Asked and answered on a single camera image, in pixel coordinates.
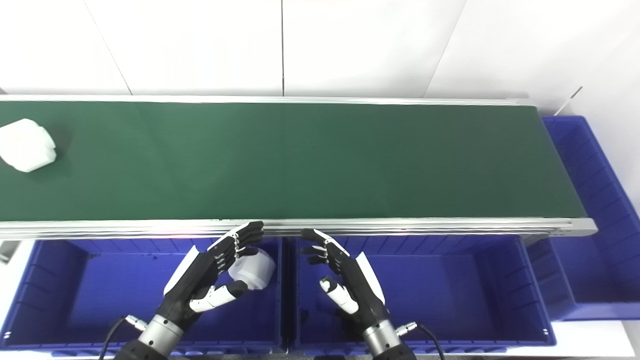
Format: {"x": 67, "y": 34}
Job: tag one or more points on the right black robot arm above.
{"x": 387, "y": 342}

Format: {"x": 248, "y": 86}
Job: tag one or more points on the green conveyor belt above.
{"x": 425, "y": 226}
{"x": 310, "y": 160}

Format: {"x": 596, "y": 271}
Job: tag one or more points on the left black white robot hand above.
{"x": 195, "y": 282}

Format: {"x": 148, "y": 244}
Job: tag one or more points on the blue plastic bin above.
{"x": 450, "y": 295}
{"x": 100, "y": 295}
{"x": 600, "y": 240}

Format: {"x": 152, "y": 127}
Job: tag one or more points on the white plastic part with hole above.
{"x": 26, "y": 146}

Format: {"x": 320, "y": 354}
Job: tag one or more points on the aluminium conveyor leg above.
{"x": 7, "y": 251}

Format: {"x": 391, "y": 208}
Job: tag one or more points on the white plastic cylindrical part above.
{"x": 256, "y": 270}

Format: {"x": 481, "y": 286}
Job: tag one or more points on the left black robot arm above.
{"x": 157, "y": 337}

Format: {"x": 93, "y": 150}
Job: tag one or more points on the thin grey rod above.
{"x": 570, "y": 99}

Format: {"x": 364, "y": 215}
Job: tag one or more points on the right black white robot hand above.
{"x": 357, "y": 285}

